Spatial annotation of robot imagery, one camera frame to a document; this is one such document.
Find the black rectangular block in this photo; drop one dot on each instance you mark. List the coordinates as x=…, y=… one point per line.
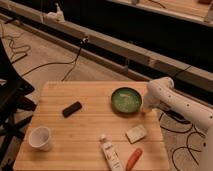
x=71, y=109

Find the orange carrot toy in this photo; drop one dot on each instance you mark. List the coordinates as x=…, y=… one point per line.
x=133, y=159

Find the long metal rail beam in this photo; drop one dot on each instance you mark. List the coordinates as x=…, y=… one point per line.
x=138, y=54

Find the black office chair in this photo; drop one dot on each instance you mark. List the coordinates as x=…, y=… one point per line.
x=13, y=96

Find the green ceramic bowl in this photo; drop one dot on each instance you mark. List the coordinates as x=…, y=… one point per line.
x=126, y=100

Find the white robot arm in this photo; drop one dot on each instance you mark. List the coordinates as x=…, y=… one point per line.
x=161, y=93

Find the white power adapter on rail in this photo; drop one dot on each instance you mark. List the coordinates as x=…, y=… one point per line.
x=58, y=15

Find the white paper cup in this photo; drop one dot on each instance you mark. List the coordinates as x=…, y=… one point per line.
x=40, y=138

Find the beige sponge block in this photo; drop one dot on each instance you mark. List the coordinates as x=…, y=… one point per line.
x=136, y=133

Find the white tube with cap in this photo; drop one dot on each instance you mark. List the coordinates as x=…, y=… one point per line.
x=110, y=154

